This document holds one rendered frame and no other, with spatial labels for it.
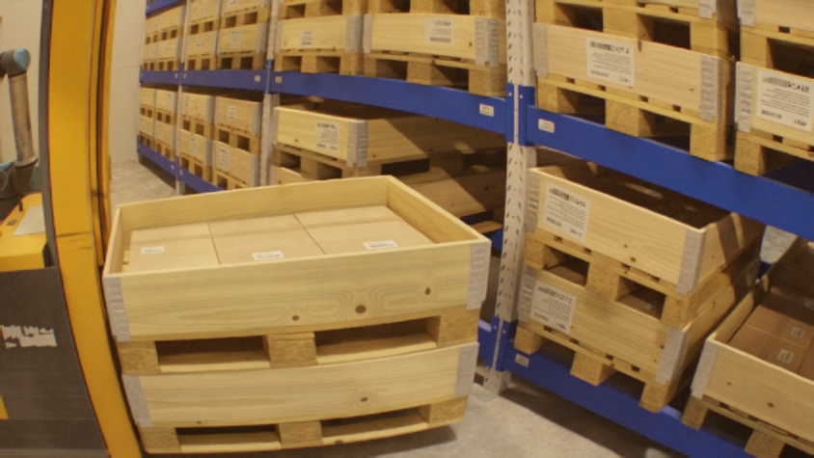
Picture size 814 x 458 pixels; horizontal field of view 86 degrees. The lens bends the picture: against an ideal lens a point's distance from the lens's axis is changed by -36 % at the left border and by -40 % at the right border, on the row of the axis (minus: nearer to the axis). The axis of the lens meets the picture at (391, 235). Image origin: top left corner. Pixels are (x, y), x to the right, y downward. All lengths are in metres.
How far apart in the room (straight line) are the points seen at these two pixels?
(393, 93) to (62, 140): 1.67
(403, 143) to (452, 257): 1.31
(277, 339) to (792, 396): 1.69
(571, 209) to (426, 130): 1.31
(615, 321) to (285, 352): 1.07
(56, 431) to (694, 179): 2.31
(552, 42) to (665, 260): 0.85
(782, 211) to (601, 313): 0.87
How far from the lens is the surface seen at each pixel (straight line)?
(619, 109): 2.00
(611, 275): 2.07
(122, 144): 7.76
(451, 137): 3.38
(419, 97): 2.69
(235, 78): 4.31
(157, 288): 1.77
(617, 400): 2.25
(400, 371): 2.05
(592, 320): 2.18
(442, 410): 2.21
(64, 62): 1.73
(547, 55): 2.18
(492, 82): 2.39
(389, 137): 3.12
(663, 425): 2.18
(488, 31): 2.37
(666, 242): 1.92
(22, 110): 2.80
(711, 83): 1.82
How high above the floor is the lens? 1.43
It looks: 19 degrees down
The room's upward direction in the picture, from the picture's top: 2 degrees clockwise
